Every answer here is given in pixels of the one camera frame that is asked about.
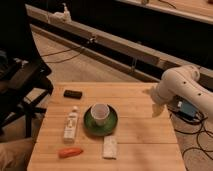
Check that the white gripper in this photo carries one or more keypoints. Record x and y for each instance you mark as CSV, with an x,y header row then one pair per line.
x,y
158,107

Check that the green plate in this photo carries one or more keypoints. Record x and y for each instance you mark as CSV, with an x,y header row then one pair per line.
x,y
92,128

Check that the white spray bottle background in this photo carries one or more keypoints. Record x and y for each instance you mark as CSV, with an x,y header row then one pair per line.
x,y
64,16

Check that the long wooden beam rail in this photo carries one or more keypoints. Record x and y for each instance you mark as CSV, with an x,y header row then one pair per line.
x,y
129,48

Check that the white plastic bottle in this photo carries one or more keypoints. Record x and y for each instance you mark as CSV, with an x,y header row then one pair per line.
x,y
71,125

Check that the small black box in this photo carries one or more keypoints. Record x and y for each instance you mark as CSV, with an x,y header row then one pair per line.
x,y
72,94

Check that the white cup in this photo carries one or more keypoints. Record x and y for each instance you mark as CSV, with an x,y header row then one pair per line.
x,y
100,113

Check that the black office chair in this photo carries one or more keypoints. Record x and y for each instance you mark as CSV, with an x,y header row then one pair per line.
x,y
22,87

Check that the blue electronic box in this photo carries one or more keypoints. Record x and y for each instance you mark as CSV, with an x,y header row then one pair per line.
x,y
187,109

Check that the white sponge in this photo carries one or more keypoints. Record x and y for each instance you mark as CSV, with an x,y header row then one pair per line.
x,y
109,147

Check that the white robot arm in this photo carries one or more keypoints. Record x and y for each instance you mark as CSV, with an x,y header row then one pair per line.
x,y
183,81

